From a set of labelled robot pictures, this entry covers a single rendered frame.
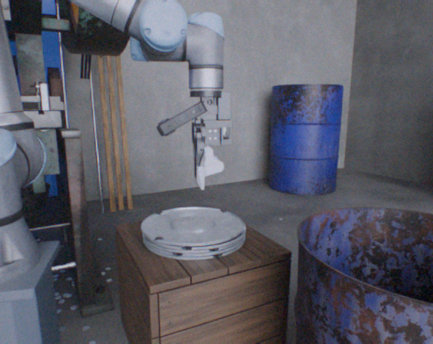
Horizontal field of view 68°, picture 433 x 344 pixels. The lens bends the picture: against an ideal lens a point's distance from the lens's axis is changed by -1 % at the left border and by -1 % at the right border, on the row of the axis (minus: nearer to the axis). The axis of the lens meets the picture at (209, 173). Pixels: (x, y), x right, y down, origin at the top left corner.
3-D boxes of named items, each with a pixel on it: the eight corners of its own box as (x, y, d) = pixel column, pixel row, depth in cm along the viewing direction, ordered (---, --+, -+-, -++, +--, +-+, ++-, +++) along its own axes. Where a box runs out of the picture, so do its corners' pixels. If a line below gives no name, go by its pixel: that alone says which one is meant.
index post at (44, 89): (51, 110, 111) (48, 82, 110) (41, 110, 110) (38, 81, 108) (50, 110, 114) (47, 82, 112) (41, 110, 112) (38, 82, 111)
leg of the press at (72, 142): (114, 309, 117) (96, 45, 98) (80, 319, 112) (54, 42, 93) (80, 227, 196) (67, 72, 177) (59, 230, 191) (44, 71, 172)
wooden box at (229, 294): (285, 365, 91) (292, 251, 84) (155, 420, 75) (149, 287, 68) (219, 293, 127) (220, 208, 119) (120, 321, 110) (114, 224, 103)
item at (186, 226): (190, 203, 113) (190, 201, 113) (262, 223, 95) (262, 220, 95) (120, 227, 92) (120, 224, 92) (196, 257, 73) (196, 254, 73)
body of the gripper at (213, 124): (231, 147, 70) (232, 90, 68) (192, 148, 69) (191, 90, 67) (225, 143, 78) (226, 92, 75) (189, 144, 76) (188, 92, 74)
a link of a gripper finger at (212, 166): (226, 188, 69) (224, 145, 70) (198, 189, 69) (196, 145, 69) (223, 188, 72) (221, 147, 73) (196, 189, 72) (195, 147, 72)
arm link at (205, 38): (181, 19, 70) (219, 21, 72) (182, 71, 73) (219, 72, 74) (186, 8, 63) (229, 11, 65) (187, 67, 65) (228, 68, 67)
